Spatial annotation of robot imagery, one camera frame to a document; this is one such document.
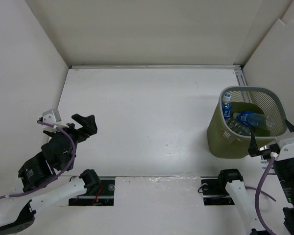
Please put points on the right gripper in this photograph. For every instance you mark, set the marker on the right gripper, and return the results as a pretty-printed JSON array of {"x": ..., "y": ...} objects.
[{"x": 267, "y": 151}]

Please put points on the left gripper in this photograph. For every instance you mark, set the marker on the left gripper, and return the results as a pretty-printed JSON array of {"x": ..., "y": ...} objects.
[{"x": 89, "y": 124}]

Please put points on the blue label bottle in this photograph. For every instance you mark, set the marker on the blue label bottle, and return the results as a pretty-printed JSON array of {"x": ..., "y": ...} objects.
[
  {"x": 257, "y": 120},
  {"x": 226, "y": 106}
]

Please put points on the clear white cap bottle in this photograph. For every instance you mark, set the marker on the clear white cap bottle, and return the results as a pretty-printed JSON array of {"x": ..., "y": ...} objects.
[{"x": 238, "y": 127}]

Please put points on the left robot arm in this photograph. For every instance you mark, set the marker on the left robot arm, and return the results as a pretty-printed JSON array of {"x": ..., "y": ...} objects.
[{"x": 18, "y": 209}]

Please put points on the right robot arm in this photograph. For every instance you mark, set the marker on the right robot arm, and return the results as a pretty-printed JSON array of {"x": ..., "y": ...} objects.
[{"x": 249, "y": 210}]

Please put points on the green mesh waste bin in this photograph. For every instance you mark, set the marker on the green mesh waste bin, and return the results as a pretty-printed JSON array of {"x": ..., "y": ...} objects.
[{"x": 225, "y": 143}]

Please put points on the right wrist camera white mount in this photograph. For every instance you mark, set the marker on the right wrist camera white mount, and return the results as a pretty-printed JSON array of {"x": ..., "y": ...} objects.
[{"x": 285, "y": 144}]

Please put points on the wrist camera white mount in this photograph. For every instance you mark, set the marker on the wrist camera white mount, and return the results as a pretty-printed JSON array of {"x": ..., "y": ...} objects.
[
  {"x": 285, "y": 144},
  {"x": 50, "y": 120}
]

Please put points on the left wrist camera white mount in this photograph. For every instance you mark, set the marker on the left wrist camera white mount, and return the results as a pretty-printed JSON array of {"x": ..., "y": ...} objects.
[{"x": 50, "y": 120}]

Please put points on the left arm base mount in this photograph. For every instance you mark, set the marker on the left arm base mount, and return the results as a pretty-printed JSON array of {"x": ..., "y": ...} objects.
[{"x": 101, "y": 198}]

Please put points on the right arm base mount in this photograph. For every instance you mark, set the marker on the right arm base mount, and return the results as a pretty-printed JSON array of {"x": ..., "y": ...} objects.
[{"x": 213, "y": 193}]

